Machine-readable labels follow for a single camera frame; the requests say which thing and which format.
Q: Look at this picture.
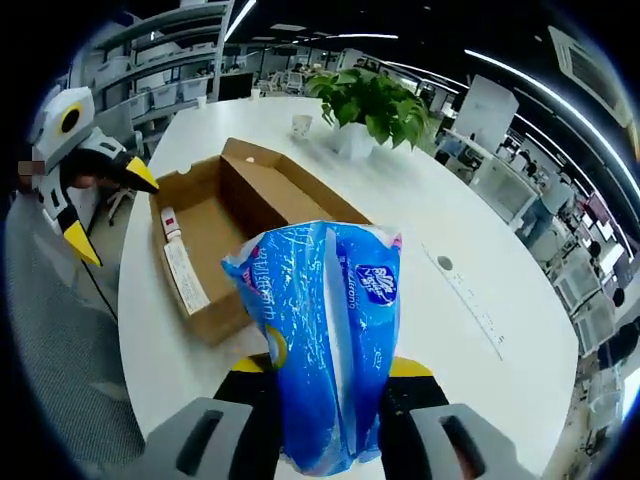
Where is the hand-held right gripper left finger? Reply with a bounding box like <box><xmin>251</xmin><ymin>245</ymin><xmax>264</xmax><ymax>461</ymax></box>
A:
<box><xmin>144</xmin><ymin>354</ymin><xmax>284</xmax><ymax>480</ymax></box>

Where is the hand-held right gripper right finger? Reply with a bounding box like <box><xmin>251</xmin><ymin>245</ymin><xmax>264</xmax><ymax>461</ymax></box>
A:
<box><xmin>378</xmin><ymin>357</ymin><xmax>537</xmax><ymax>480</ymax></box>

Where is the brown cardboard shoe box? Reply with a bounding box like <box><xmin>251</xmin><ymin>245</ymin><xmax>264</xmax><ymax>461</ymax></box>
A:
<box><xmin>148</xmin><ymin>137</ymin><xmax>374</xmax><ymax>347</ymax></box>

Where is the blue soft tissue pack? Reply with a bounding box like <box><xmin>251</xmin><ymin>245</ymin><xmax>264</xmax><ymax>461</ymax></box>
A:
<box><xmin>221</xmin><ymin>221</ymin><xmax>404</xmax><ymax>476</ymax></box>

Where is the person's left hand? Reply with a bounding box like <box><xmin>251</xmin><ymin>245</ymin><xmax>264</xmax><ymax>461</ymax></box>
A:
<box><xmin>69</xmin><ymin>171</ymin><xmax>109</xmax><ymax>192</ymax></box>

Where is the white tag with red mark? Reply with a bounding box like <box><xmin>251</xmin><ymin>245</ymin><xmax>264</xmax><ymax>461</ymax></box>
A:
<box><xmin>159</xmin><ymin>206</ymin><xmax>182</xmax><ymax>240</ymax></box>

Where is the grey metal shelf rack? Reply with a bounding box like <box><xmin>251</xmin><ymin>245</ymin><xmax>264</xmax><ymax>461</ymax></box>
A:
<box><xmin>89</xmin><ymin>0</ymin><xmax>236</xmax><ymax>146</ymax></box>

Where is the black computer monitor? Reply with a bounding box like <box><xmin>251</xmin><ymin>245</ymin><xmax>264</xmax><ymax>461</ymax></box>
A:
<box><xmin>217</xmin><ymin>72</ymin><xmax>255</xmax><ymax>102</ymax></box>

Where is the white table socket strip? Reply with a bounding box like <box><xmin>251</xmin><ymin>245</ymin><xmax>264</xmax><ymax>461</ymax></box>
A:
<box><xmin>422</xmin><ymin>242</ymin><xmax>506</xmax><ymax>361</ymax></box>

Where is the white paper leaflet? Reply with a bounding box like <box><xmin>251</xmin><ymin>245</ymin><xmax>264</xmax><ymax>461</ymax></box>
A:
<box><xmin>163</xmin><ymin>238</ymin><xmax>211</xmax><ymax>317</ymax></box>

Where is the grey mesh chair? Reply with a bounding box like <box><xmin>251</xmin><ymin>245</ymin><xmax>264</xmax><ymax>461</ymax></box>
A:
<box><xmin>4</xmin><ymin>199</ymin><xmax>146</xmax><ymax>471</ymax></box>

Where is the ceiling light strip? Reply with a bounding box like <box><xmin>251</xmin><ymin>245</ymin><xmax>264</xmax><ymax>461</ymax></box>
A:
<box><xmin>463</xmin><ymin>48</ymin><xmax>640</xmax><ymax>201</ymax></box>
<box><xmin>223</xmin><ymin>0</ymin><xmax>257</xmax><ymax>42</ymax></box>

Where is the green plant in white pot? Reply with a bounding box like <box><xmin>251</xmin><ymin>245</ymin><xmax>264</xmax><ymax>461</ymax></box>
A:
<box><xmin>305</xmin><ymin>67</ymin><xmax>434</xmax><ymax>160</ymax></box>

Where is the white pillar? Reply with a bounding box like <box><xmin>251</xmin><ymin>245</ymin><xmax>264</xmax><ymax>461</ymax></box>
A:
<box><xmin>454</xmin><ymin>74</ymin><xmax>520</xmax><ymax>154</ymax></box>

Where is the ceiling air vent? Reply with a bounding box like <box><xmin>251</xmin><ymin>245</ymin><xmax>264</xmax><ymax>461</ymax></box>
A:
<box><xmin>547</xmin><ymin>24</ymin><xmax>631</xmax><ymax>129</ymax></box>

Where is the black cable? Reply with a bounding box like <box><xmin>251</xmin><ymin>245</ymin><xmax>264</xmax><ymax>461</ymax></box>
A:
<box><xmin>82</xmin><ymin>259</ymin><xmax>120</xmax><ymax>322</ymax></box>

